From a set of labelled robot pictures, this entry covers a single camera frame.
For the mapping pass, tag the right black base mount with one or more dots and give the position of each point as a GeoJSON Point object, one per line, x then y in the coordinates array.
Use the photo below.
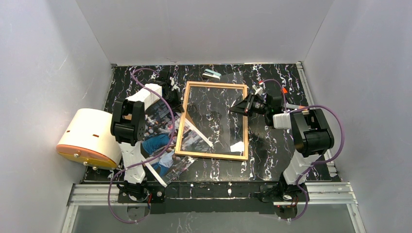
{"type": "Point", "coordinates": [291, 200]}

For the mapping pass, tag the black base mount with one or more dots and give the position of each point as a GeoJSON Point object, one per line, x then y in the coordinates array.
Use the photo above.
{"type": "Point", "coordinates": [291, 200]}
{"type": "Point", "coordinates": [141, 194]}

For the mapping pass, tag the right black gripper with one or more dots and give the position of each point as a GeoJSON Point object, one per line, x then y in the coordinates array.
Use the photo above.
{"type": "Point", "coordinates": [248, 105]}

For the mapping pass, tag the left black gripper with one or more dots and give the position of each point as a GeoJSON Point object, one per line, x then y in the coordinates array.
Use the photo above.
{"type": "Point", "coordinates": [175, 97]}

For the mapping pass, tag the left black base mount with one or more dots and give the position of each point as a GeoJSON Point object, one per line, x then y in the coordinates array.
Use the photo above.
{"type": "Point", "coordinates": [141, 194]}

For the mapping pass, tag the brown cardboard backing board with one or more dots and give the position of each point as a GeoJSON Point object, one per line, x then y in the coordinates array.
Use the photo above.
{"type": "Point", "coordinates": [128, 117]}

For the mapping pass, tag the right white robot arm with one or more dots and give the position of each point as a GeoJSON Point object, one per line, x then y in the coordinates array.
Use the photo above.
{"type": "Point", "coordinates": [311, 133]}

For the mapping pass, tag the wooden picture frame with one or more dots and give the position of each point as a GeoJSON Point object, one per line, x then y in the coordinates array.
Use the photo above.
{"type": "Point", "coordinates": [212, 120]}

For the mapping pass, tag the teal white stapler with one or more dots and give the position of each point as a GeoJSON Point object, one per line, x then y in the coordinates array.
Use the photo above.
{"type": "Point", "coordinates": [210, 74]}

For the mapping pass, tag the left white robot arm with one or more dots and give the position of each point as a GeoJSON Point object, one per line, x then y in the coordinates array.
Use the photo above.
{"type": "Point", "coordinates": [128, 124]}

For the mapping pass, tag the grey marker salmon cap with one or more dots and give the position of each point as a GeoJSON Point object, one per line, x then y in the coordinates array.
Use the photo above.
{"type": "Point", "coordinates": [293, 106]}

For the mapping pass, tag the aluminium rail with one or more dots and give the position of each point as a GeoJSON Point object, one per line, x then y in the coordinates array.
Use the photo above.
{"type": "Point", "coordinates": [102, 194]}

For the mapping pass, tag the white cylindrical orange-based device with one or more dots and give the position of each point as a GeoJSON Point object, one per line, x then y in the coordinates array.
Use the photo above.
{"type": "Point", "coordinates": [88, 140]}

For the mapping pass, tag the printed colour photo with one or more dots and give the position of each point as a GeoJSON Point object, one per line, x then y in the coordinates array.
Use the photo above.
{"type": "Point", "coordinates": [158, 132]}

